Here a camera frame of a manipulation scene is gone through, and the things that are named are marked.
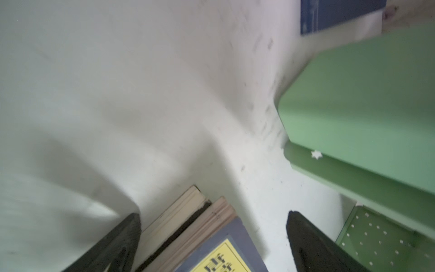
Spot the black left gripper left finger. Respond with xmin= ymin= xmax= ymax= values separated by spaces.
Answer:
xmin=65 ymin=213 xmax=142 ymax=272

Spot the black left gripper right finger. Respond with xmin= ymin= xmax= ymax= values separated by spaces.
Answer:
xmin=286 ymin=211 xmax=368 ymax=272

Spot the dark blue book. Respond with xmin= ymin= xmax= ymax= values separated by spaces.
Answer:
xmin=300 ymin=0 xmax=386 ymax=35
xmin=144 ymin=197 xmax=267 ymax=272

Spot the black book under blue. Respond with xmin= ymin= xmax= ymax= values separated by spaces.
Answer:
xmin=131 ymin=185 xmax=212 ymax=272

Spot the green wooden bookshelf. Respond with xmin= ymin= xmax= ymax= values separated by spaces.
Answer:
xmin=278 ymin=22 xmax=435 ymax=272

